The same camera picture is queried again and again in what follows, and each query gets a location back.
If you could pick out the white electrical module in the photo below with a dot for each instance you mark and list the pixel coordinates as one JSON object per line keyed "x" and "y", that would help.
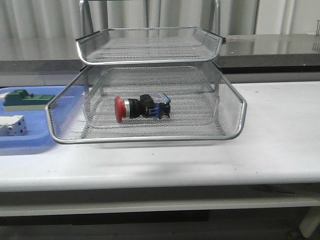
{"x": 12, "y": 126}

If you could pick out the green and beige switch block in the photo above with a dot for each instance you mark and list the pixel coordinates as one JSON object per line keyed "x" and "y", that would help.
{"x": 22, "y": 100}

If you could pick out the red emergency push button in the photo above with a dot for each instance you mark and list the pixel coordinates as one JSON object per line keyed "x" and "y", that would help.
{"x": 156, "y": 105}

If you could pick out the grey stone counter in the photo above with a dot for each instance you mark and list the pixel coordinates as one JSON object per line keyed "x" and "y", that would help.
{"x": 261, "y": 53}

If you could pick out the silver mesh tray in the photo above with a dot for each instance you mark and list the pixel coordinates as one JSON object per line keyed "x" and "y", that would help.
{"x": 121, "y": 46}
{"x": 204, "y": 104}

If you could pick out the silver metal rack frame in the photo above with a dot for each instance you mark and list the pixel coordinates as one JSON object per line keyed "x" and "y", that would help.
{"x": 87, "y": 25}

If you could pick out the blue plastic tray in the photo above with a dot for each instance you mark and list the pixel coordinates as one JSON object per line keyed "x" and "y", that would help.
{"x": 32, "y": 138}

